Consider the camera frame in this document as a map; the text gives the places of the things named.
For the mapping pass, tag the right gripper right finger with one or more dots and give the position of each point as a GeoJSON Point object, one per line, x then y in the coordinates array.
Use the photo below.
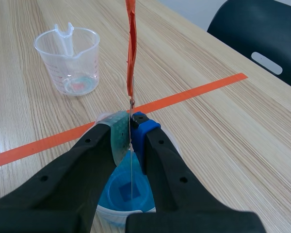
{"type": "Point", "coordinates": [174, 184]}

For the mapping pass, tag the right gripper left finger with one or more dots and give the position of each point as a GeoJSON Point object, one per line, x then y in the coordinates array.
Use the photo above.
{"type": "Point", "coordinates": [63, 179]}

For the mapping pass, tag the grey metal plate orange strip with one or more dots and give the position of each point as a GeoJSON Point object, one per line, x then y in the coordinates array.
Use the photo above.
{"type": "Point", "coordinates": [131, 48]}

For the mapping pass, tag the clear beaker with blue liquid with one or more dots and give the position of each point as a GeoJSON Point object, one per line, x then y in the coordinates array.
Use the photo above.
{"type": "Point", "coordinates": [126, 191]}

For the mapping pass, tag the empty clear plastic beaker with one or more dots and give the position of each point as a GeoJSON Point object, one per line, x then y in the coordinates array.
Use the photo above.
{"type": "Point", "coordinates": [68, 63]}

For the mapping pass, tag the dark blue chair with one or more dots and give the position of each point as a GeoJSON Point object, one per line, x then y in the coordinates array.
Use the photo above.
{"type": "Point", "coordinates": [262, 31]}

